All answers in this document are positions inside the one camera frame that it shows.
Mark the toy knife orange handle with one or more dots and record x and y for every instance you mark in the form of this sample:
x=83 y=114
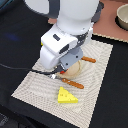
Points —
x=88 y=59

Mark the brown toy stove top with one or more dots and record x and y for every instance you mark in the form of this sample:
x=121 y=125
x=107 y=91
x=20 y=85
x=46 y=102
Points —
x=106 y=26

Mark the woven beige placemat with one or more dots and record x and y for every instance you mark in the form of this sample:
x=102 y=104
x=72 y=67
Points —
x=42 y=92

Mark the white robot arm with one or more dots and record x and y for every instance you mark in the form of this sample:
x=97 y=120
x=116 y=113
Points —
x=73 y=17

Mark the beige toy bowl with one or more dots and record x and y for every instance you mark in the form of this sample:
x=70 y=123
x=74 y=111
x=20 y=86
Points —
x=122 y=14

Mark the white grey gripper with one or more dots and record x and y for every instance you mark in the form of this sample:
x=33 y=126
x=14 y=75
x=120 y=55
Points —
x=62 y=50

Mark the toy fork orange handle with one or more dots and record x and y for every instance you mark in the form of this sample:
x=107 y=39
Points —
x=72 y=83

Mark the round wooden plate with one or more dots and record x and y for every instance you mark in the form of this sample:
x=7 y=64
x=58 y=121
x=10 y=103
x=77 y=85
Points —
x=74 y=70

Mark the yellow toy cheese wedge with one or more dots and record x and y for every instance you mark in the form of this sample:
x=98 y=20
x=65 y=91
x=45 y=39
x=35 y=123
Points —
x=65 y=97

